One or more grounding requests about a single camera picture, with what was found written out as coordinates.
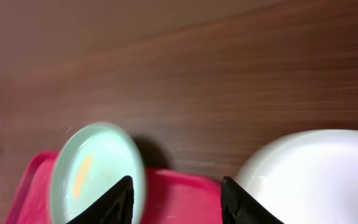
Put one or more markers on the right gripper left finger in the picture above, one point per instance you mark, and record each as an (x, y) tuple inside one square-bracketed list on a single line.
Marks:
[(114, 207)]

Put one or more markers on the white round plate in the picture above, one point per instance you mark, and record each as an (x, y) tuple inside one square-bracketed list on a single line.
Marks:
[(306, 177)]

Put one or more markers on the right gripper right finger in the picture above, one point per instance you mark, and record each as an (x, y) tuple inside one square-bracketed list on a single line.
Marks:
[(239, 207)]

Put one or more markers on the light blue plate top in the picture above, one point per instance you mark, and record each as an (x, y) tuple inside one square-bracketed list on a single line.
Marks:
[(89, 164)]

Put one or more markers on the red plastic tray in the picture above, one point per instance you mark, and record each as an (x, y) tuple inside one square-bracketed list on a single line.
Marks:
[(174, 197)]

